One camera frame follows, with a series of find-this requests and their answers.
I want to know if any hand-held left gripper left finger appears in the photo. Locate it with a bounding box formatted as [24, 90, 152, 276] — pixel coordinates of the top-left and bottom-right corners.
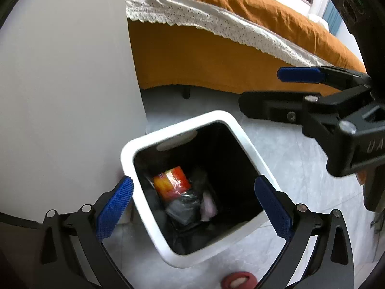
[40, 175, 134, 289]

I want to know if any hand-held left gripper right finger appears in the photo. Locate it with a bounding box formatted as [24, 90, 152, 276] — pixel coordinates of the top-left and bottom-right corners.
[254, 175, 354, 289]

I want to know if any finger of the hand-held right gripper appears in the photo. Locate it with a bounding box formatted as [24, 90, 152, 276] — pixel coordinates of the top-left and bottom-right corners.
[277, 66, 373, 92]
[239, 86, 373, 140]

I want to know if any white square trash bin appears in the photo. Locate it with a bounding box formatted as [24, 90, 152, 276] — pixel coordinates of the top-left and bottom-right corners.
[120, 110, 283, 269]

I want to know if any black bin liner bag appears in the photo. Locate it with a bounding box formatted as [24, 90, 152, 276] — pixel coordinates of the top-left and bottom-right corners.
[133, 121, 262, 255]

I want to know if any orange snack packet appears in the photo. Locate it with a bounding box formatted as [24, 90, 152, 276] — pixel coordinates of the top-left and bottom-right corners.
[153, 165, 192, 201]

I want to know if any pink crumpled tissue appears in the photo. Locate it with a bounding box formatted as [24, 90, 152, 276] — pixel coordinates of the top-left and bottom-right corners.
[200, 190, 218, 220]

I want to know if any clear plastic wrapper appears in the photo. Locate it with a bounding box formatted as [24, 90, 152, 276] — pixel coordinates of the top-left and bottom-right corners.
[165, 194, 205, 226]

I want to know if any blue curtain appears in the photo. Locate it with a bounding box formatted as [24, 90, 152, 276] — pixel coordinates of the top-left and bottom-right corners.
[323, 0, 343, 37]

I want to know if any red round object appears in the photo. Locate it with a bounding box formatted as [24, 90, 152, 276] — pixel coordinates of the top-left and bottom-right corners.
[221, 271, 259, 289]

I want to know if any orange bed base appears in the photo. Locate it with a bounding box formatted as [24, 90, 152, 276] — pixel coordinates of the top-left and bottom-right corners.
[128, 20, 340, 97]

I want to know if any bedside desk unit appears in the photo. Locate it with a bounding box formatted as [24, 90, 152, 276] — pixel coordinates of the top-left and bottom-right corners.
[0, 0, 148, 226]

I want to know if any white lace bed sheet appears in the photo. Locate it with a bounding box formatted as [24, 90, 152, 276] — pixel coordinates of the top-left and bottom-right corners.
[125, 0, 324, 68]

